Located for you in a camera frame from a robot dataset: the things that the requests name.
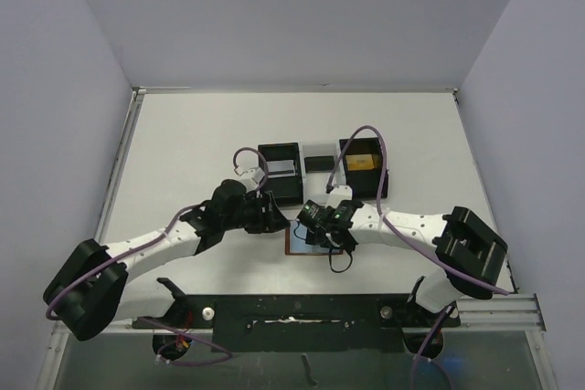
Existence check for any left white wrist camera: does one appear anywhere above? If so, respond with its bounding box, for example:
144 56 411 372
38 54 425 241
234 166 266 192

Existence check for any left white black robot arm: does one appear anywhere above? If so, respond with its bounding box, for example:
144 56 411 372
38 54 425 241
43 179 289 341

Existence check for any aluminium rail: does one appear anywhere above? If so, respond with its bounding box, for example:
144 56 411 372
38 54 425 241
54 291 548 334
93 87 146 244

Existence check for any aluminium front rail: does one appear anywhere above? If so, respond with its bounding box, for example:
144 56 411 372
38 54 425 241
54 291 548 334

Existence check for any dark card pocket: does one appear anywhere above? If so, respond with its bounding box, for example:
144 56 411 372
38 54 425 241
304 155 335 173

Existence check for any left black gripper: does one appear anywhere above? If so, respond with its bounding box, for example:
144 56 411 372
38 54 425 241
222 191 289 234

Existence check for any aluminium left rail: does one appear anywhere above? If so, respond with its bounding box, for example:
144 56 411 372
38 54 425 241
93 87 146 244

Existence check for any brown leather card holder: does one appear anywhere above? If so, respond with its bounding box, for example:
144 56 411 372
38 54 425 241
284 222 341 256

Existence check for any silver white card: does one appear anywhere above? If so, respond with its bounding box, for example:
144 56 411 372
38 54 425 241
267 160 296 178

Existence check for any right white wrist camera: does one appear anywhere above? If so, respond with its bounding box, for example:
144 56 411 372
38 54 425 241
326 185 353 206

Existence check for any black white three-bin tray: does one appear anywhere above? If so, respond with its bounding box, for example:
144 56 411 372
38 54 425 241
258 137 388 207

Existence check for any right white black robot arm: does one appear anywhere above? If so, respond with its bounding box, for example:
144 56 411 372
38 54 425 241
297 200 511 325

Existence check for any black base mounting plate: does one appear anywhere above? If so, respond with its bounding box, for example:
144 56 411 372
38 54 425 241
133 293 438 353

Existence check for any gold card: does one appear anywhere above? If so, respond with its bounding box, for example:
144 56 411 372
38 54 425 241
346 153 379 172

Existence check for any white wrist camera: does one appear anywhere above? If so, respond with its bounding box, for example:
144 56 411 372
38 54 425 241
326 185 353 206
234 166 266 192

